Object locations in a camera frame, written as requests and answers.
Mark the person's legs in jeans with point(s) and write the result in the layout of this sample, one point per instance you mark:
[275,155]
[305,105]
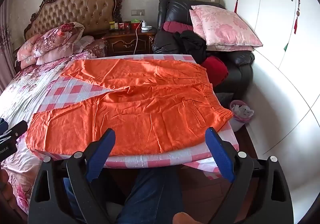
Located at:
[152,196]

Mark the pink checked pillow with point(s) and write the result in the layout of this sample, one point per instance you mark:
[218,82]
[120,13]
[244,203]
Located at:
[83,43]

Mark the dark red cushion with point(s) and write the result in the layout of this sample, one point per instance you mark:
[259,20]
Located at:
[175,26]

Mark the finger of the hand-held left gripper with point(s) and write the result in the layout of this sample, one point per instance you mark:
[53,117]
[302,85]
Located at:
[17,130]

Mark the folded red floral quilt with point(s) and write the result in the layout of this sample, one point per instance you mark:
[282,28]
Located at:
[55,39]

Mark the red cloth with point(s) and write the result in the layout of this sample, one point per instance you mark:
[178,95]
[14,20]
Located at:
[215,69]

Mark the black clothes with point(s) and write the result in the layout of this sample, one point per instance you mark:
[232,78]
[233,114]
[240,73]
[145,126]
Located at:
[192,44]

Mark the yellow jar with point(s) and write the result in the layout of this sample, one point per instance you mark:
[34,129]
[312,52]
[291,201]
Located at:
[113,26]

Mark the pink trash bin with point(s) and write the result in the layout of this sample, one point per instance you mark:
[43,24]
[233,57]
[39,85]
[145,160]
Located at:
[237,121]

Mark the pink checked tablecloth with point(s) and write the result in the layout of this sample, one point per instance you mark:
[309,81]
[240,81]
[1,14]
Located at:
[75,90]

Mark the white wardrobe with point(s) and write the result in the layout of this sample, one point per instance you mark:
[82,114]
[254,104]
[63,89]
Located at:
[270,26]

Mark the pink curtain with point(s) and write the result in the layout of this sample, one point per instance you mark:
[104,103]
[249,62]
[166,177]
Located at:
[6,46]

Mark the wall outlet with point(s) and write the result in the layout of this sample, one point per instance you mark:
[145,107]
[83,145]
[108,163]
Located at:
[138,12]

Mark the large pink floral pillow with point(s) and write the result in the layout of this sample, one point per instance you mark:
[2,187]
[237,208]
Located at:
[225,26]
[196,24]

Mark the orange towel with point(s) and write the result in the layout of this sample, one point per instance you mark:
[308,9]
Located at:
[140,119]

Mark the tufted carved wooden headboard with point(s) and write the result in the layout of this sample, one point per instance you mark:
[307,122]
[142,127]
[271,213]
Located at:
[80,11]

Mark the white charger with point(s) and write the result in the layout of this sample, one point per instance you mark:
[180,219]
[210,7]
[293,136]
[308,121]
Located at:
[144,23]

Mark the red jar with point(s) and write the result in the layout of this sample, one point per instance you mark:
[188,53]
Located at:
[121,26]
[127,26]

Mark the dark wooden nightstand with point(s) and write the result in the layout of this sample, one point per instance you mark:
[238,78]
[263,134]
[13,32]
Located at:
[125,41]

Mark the white round device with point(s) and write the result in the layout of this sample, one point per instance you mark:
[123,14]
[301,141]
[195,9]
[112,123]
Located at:
[147,28]

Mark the folded pink floral quilt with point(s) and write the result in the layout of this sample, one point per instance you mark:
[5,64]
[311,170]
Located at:
[26,51]

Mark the person's right hand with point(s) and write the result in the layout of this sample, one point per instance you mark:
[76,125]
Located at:
[186,218]

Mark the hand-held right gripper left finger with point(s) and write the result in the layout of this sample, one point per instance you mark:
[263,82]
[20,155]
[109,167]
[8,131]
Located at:
[102,154]

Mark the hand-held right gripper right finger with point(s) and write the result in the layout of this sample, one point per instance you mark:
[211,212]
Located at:
[220,154]

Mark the black leather armchair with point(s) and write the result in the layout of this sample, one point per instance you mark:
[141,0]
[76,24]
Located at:
[240,74]

